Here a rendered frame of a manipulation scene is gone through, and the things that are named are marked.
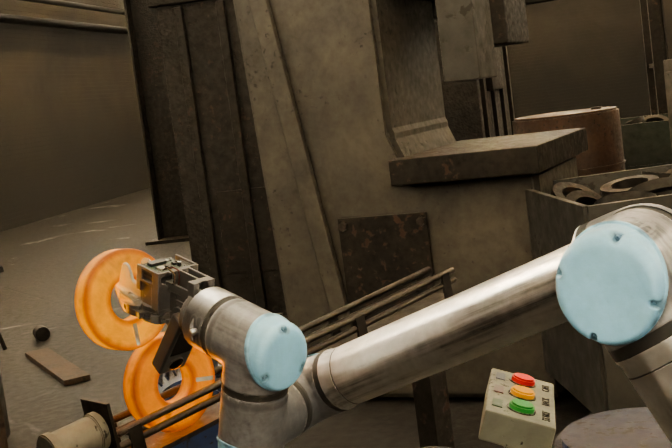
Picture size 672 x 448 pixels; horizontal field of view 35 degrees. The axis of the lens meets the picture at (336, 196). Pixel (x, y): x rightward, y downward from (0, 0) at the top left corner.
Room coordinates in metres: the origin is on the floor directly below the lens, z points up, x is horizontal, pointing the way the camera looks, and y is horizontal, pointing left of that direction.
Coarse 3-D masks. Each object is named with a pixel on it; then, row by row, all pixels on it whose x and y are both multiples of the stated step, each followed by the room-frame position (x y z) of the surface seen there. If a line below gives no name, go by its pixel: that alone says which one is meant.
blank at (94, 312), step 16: (96, 256) 1.60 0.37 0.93; (112, 256) 1.59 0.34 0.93; (128, 256) 1.61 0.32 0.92; (144, 256) 1.63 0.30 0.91; (96, 272) 1.57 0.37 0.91; (112, 272) 1.59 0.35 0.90; (80, 288) 1.57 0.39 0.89; (96, 288) 1.57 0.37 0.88; (112, 288) 1.59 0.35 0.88; (80, 304) 1.56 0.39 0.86; (96, 304) 1.56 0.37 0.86; (80, 320) 1.57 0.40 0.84; (96, 320) 1.56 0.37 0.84; (112, 320) 1.58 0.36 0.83; (128, 320) 1.60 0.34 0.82; (96, 336) 1.56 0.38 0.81; (112, 336) 1.57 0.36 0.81; (128, 336) 1.59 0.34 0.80; (144, 336) 1.61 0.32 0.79
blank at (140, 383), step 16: (160, 336) 1.63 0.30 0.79; (144, 352) 1.61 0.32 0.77; (192, 352) 1.66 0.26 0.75; (128, 368) 1.61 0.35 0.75; (144, 368) 1.60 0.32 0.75; (192, 368) 1.66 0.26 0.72; (208, 368) 1.68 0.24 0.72; (128, 384) 1.60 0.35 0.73; (144, 384) 1.60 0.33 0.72; (192, 384) 1.66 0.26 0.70; (208, 384) 1.68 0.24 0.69; (128, 400) 1.60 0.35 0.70; (144, 400) 1.60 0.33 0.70; (160, 400) 1.61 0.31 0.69; (176, 400) 1.65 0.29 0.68; (192, 416) 1.65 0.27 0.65
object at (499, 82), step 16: (496, 48) 8.41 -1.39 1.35; (496, 64) 8.30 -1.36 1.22; (480, 80) 7.66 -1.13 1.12; (496, 80) 8.19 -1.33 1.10; (448, 96) 7.62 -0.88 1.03; (464, 96) 7.59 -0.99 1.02; (480, 96) 7.63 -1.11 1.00; (496, 96) 8.48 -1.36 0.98; (448, 112) 7.62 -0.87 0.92; (464, 112) 7.59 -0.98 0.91; (480, 112) 7.57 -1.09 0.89; (496, 112) 8.16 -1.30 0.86; (512, 112) 9.19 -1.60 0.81; (464, 128) 7.60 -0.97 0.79; (480, 128) 7.57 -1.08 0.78; (496, 128) 8.16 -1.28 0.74; (512, 128) 9.19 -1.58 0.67
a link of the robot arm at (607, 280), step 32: (608, 224) 1.09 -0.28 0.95; (640, 224) 1.10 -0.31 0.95; (576, 256) 1.08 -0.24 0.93; (608, 256) 1.06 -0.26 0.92; (640, 256) 1.04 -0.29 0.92; (576, 288) 1.08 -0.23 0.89; (608, 288) 1.06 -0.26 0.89; (640, 288) 1.04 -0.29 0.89; (576, 320) 1.08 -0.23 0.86; (608, 320) 1.05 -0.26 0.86; (640, 320) 1.03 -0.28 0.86; (640, 352) 1.05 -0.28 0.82; (640, 384) 1.07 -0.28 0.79
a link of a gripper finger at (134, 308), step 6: (120, 294) 1.56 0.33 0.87; (120, 300) 1.56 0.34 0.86; (126, 300) 1.55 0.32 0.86; (132, 300) 1.54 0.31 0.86; (138, 300) 1.54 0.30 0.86; (126, 306) 1.53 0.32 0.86; (132, 306) 1.52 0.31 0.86; (138, 306) 1.52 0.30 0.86; (126, 312) 1.53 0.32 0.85; (132, 312) 1.52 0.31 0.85; (138, 312) 1.51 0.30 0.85; (144, 312) 1.51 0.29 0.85; (138, 318) 1.51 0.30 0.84
